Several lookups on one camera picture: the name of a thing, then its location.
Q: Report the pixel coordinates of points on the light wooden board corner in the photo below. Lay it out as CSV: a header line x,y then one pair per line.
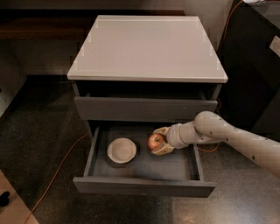
x,y
16,211

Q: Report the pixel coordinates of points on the grey drawer cabinet white top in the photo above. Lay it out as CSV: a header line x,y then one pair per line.
x,y
158,57

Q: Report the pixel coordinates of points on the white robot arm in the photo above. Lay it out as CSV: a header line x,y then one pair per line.
x,y
209,128

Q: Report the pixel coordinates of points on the red apple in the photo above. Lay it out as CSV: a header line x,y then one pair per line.
x,y
154,141

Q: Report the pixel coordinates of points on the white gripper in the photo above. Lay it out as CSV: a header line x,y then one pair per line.
x,y
173,136

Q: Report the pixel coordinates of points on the grey top drawer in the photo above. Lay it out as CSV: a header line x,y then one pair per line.
x,y
141,109

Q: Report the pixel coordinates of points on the white bowl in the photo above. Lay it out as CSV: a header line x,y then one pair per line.
x,y
121,150

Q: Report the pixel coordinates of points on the small black object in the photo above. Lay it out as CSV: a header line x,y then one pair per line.
x,y
4,199

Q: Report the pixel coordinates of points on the dark wooden shelf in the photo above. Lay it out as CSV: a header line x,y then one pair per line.
x,y
60,24

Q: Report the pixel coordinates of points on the grey drawer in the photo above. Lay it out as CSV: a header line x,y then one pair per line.
x,y
141,109
178,174

